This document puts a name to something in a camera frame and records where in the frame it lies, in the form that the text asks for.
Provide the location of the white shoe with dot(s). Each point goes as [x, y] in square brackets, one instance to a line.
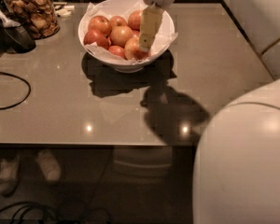
[48, 165]
[9, 175]

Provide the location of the small white items on table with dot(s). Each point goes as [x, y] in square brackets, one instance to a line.
[64, 10]

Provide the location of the yellowish red apple centre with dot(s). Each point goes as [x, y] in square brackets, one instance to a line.
[120, 35]

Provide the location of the glass jar of dried chips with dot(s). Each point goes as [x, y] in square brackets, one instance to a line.
[38, 15]

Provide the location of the red apple right hidden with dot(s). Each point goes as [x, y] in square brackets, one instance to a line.
[136, 33]

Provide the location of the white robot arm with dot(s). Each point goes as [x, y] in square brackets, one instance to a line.
[236, 170]

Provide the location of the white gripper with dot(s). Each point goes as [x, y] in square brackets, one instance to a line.
[151, 21]

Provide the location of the white paper bowl liner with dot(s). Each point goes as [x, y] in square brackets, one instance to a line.
[165, 34]

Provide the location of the white spoon handle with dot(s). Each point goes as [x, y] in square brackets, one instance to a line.
[8, 23]

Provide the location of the right white shoe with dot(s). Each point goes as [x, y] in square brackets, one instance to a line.
[48, 165]

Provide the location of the black round appliance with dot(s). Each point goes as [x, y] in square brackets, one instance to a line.
[19, 39]

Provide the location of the left white shoe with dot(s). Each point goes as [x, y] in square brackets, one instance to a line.
[9, 175]

